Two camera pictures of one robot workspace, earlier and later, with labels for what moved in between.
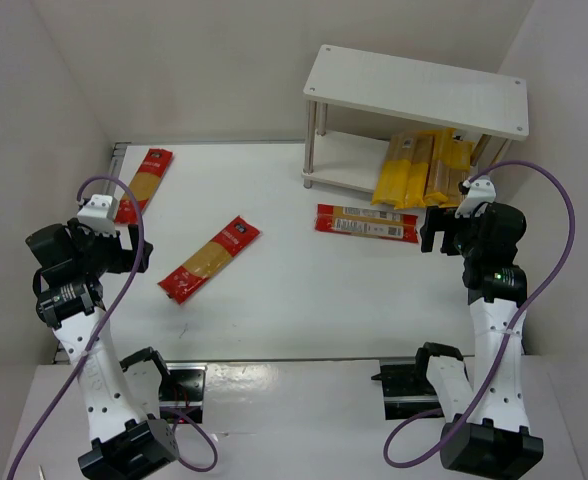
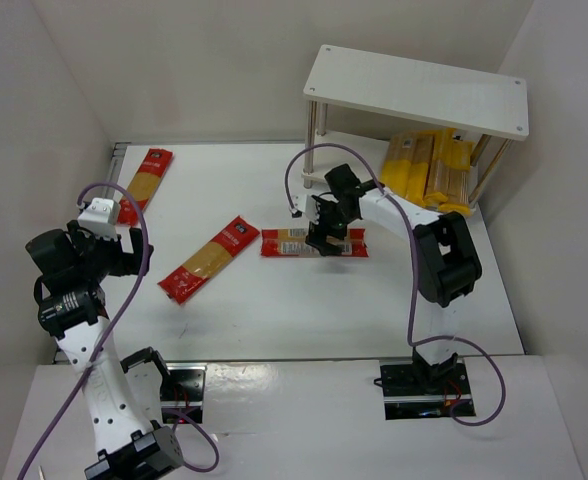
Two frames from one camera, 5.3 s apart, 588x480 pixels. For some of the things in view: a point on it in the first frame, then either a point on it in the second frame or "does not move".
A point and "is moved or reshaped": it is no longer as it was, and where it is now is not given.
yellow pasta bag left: [394, 171] does not move
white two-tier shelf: [459, 100] does not move
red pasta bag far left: [145, 182] does not move
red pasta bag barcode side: [367, 223] is moved or reshaped
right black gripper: [444, 232] to [321, 232]
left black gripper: [125, 251] does not move
